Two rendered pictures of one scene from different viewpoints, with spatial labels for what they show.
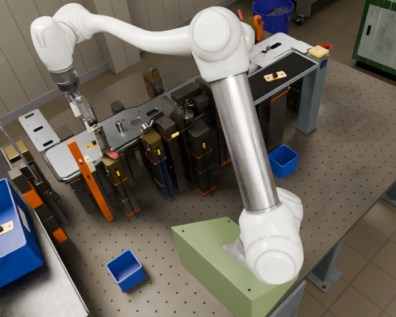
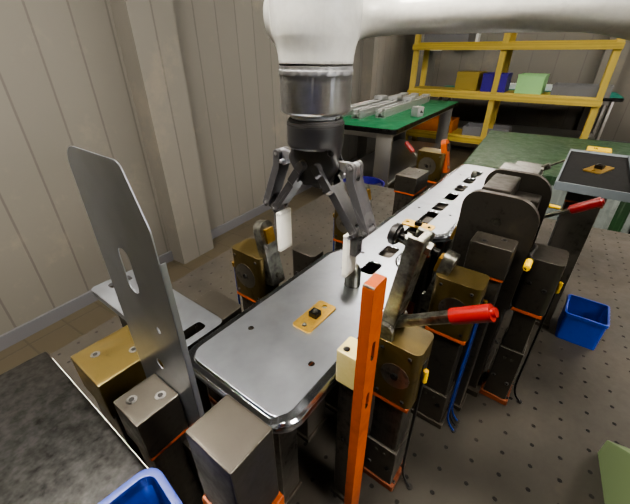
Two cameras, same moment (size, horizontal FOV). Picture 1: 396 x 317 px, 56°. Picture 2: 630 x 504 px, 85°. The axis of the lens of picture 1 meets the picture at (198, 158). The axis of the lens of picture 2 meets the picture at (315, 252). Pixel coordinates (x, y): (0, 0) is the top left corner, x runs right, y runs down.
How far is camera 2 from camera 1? 113 cm
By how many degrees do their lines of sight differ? 25
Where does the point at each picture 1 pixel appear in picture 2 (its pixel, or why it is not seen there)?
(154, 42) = not seen: outside the picture
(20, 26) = (53, 196)
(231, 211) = (579, 425)
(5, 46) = (23, 224)
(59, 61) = (349, 26)
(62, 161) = (255, 368)
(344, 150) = (624, 297)
